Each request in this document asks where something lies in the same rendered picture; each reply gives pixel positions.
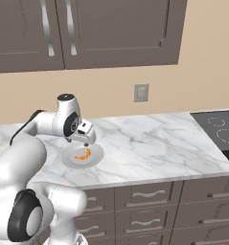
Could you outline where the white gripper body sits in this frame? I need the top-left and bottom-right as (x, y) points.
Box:
(65, 127), (98, 145)

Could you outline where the orange piece of meat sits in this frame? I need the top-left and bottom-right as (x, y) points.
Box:
(74, 148), (92, 162)

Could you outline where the white round plate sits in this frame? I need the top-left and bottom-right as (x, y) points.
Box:
(60, 142), (105, 169)

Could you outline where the black hob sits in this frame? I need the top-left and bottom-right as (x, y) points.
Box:
(189, 109), (229, 162)

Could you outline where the grey wall socket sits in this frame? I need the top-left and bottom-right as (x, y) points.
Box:
(133, 82), (150, 103)

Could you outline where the silver curved cupboard handle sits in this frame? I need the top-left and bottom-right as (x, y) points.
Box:
(64, 0), (79, 56)
(39, 0), (56, 57)

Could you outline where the wide brown wall cupboard door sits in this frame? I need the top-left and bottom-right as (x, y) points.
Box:
(55, 0), (188, 71)

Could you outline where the brown drawer front dark handle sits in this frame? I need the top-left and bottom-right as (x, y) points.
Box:
(174, 196), (229, 233)
(169, 223), (229, 245)
(179, 174), (229, 205)

